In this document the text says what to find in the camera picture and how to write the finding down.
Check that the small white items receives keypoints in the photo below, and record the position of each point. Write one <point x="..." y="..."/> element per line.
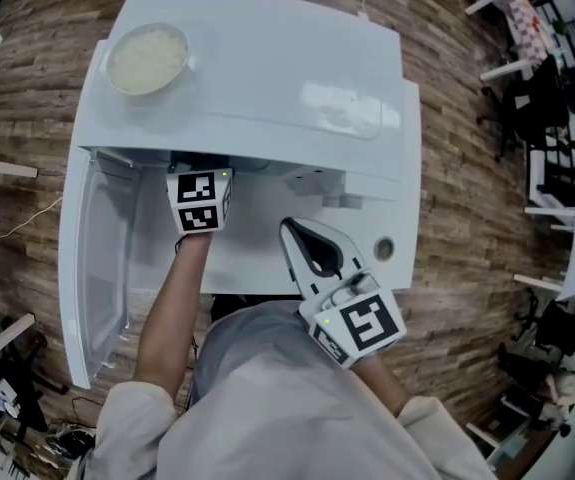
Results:
<point x="2" y="395"/>

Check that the person's light shirt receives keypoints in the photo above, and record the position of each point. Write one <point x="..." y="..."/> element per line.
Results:
<point x="287" y="418"/>

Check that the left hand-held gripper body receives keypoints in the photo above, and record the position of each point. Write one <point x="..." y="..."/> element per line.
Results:
<point x="197" y="198"/>

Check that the white table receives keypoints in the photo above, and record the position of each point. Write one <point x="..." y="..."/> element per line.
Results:
<point x="247" y="258"/>

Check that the table with checkered cloth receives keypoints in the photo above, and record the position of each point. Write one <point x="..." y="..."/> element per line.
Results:
<point x="522" y="18"/>

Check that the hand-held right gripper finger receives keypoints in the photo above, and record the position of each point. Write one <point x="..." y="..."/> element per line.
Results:
<point x="349" y="253"/>
<point x="297" y="268"/>

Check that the person's dark trousers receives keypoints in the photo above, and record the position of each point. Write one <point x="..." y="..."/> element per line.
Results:
<point x="247" y="308"/>

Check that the person's right forearm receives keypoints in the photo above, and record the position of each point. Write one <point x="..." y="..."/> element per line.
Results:
<point x="382" y="383"/>

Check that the black and white bag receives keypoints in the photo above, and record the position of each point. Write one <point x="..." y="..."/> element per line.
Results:
<point x="69" y="443"/>

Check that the black office chair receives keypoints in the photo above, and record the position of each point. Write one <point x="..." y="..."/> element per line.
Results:
<point x="542" y="103"/>
<point x="562" y="328"/>

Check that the white bowl of rice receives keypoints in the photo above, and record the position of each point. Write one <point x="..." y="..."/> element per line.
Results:
<point x="147" y="58"/>

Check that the black chair with items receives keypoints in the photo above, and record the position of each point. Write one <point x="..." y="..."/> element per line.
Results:
<point x="17" y="383"/>

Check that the green potted plant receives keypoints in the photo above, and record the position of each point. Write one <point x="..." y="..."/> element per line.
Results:
<point x="559" y="25"/>

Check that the pink checkered table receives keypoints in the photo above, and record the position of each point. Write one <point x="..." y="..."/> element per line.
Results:
<point x="2" y="167"/>

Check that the white microwave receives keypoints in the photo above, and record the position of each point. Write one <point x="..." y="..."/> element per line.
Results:
<point x="267" y="68"/>

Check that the person's left forearm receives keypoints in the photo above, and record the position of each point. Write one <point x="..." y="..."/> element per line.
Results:
<point x="172" y="313"/>

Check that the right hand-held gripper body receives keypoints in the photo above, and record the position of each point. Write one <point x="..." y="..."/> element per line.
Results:
<point x="367" y="325"/>

